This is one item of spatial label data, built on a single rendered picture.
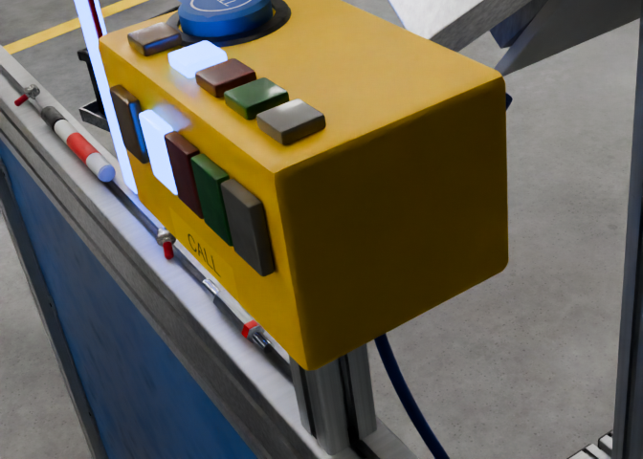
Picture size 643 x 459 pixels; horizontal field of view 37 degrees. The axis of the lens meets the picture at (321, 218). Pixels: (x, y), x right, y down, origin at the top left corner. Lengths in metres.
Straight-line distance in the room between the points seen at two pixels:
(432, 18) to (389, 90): 0.40
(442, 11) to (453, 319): 1.22
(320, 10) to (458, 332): 1.48
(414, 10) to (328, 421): 0.37
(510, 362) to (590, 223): 0.48
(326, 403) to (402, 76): 0.18
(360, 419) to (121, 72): 0.21
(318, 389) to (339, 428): 0.03
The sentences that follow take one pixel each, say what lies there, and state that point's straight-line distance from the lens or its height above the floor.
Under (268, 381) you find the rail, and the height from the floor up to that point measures 0.86.
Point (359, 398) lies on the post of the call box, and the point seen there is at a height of 0.89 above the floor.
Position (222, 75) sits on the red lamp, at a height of 1.08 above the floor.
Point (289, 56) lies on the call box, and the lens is 0.38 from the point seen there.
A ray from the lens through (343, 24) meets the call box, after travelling 0.40.
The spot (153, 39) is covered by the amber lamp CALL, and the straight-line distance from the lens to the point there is 0.40.
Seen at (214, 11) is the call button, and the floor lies 1.08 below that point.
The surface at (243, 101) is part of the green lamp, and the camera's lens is 0.34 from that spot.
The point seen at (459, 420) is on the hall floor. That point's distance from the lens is 1.70.
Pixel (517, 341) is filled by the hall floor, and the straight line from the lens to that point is 1.84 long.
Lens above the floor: 1.23
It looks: 33 degrees down
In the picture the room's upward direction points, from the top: 8 degrees counter-clockwise
